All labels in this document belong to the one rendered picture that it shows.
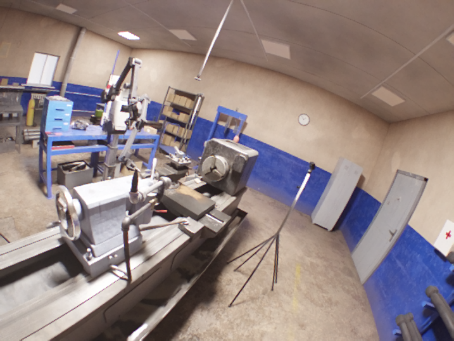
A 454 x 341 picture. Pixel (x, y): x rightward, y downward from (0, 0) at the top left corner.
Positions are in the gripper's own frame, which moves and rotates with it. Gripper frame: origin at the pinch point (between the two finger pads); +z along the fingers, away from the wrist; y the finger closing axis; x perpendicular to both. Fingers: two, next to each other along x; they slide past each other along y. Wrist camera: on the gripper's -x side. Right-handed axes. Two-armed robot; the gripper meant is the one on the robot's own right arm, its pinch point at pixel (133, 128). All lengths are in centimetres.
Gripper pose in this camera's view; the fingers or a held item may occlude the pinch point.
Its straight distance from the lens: 163.2
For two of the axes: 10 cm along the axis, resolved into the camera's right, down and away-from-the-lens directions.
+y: 4.0, -1.1, 9.1
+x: -9.1, 0.9, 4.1
